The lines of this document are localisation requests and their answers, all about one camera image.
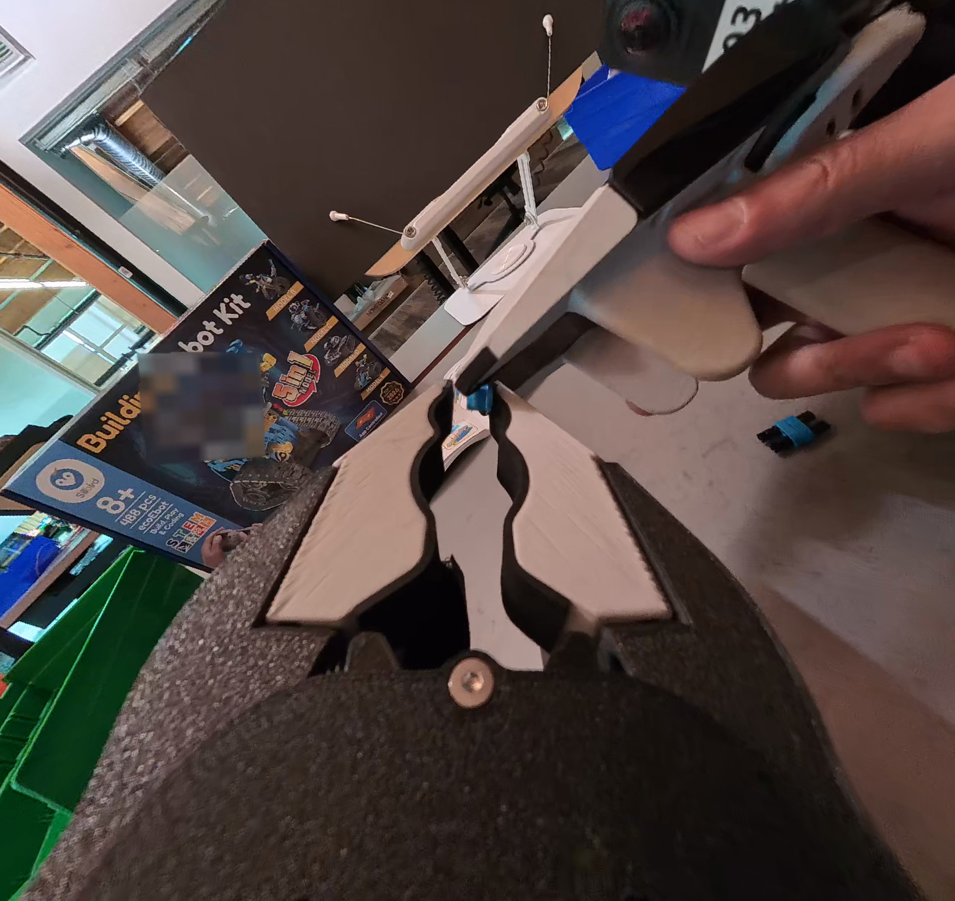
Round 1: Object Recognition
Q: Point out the person's right hand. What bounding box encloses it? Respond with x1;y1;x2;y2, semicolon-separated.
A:
666;75;955;437

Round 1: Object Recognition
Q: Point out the white folding stand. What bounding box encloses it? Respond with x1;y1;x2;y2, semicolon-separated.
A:
328;13;599;325

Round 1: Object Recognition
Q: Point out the blue sticker sheet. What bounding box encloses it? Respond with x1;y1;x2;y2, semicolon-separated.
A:
440;364;493;471

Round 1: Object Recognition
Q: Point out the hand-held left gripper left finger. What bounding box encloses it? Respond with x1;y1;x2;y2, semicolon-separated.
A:
265;382;473;668

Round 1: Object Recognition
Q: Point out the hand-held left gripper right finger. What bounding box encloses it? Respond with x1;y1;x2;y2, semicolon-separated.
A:
491;385;672;653

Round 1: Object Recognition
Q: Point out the dark blue toy box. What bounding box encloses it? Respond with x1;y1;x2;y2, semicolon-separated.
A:
0;240;413;574

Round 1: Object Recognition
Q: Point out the tan wooden board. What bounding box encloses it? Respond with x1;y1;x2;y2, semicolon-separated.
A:
364;67;588;280

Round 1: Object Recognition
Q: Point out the blue plastic bin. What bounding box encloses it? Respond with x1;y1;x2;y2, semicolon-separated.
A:
563;64;689;172

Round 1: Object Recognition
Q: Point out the black flat device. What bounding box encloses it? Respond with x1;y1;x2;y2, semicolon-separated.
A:
140;0;622;299

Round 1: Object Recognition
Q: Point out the green container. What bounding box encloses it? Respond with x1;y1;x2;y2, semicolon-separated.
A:
0;545;207;901

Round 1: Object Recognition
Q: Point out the brown cardboard box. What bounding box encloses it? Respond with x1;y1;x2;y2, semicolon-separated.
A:
357;273;409;329

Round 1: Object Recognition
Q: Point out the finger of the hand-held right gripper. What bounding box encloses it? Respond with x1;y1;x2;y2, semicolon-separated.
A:
451;185;643;398

